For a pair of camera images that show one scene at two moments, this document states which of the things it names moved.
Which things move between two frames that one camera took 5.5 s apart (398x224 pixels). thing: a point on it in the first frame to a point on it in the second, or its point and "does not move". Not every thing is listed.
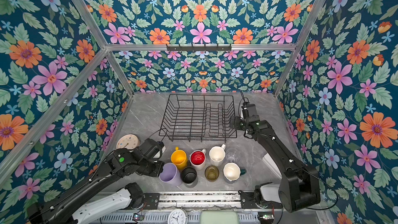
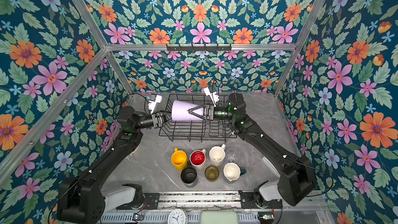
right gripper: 237,119 to 208,109
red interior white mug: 197,159 does not move
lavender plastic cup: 170,175 to 180,111
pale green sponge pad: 218,217 does not move
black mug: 188,175 does not move
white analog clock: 178,216 does not move
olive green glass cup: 212,173 does not move
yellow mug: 179,157 does not move
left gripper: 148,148 to 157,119
